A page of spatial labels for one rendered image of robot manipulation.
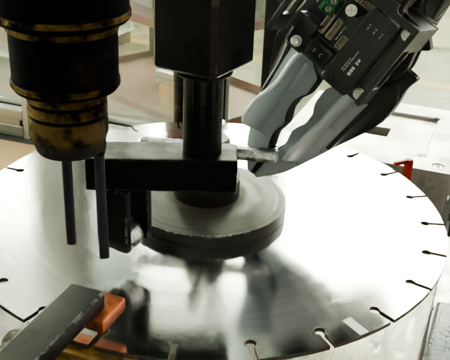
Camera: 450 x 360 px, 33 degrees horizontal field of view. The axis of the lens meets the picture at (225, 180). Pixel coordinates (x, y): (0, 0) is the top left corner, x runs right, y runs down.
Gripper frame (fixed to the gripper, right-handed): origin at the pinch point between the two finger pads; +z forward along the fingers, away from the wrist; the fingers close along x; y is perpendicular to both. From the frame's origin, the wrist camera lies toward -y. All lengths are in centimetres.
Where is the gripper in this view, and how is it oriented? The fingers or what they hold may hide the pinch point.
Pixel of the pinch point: (268, 157)
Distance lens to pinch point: 52.1
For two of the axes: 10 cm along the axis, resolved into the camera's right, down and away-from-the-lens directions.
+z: -5.5, 7.2, 4.2
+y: -4.1, 2.0, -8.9
